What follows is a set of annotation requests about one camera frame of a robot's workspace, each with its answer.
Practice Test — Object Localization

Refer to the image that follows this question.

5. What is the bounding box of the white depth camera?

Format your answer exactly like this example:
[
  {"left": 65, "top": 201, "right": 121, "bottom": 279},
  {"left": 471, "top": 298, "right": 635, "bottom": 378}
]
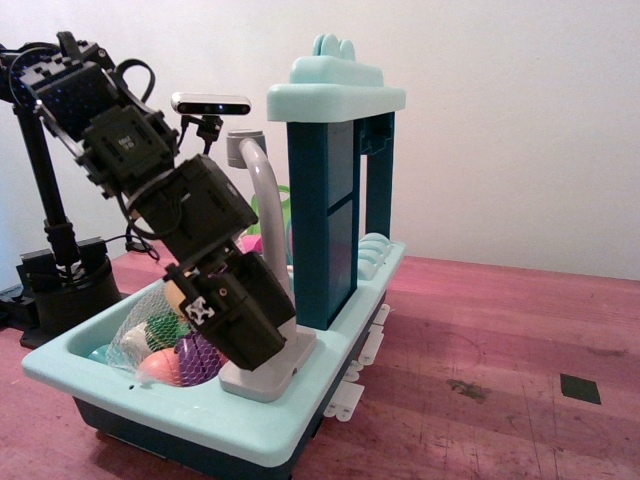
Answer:
[{"left": 171, "top": 92, "right": 252, "bottom": 116}]

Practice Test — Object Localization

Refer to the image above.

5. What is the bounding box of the black tape patch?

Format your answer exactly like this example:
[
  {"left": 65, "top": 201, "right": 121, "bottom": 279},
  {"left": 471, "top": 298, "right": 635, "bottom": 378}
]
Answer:
[{"left": 560, "top": 373, "right": 601, "bottom": 405}]

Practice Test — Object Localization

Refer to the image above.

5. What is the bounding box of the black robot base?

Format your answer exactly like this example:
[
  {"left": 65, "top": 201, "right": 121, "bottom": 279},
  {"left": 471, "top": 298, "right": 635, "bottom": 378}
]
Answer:
[{"left": 1, "top": 237, "right": 121, "bottom": 349}]

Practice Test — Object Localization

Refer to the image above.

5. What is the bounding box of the mesh bag of toy food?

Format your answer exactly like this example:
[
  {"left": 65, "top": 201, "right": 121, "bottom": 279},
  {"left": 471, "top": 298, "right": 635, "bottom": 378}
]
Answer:
[{"left": 105, "top": 282, "right": 227, "bottom": 387}]

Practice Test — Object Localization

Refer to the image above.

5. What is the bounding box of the black gripper body with marker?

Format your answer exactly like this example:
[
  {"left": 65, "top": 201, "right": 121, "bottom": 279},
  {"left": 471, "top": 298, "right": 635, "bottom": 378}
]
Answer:
[{"left": 165, "top": 252, "right": 284, "bottom": 371}]

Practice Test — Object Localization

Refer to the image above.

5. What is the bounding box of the grey toy faucet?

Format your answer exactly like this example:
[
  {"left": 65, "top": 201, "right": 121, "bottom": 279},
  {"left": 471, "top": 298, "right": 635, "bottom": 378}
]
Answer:
[{"left": 218, "top": 130, "right": 316, "bottom": 403}]

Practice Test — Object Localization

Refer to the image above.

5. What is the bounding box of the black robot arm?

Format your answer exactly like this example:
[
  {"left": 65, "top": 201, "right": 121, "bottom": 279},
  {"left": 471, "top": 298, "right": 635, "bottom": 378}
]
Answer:
[{"left": 1, "top": 32, "right": 295, "bottom": 370}]

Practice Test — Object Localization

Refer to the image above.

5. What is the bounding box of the teal toy sink basin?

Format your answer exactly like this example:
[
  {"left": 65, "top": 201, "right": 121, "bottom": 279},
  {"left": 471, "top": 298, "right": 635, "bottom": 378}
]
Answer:
[{"left": 22, "top": 234, "right": 405, "bottom": 479}]

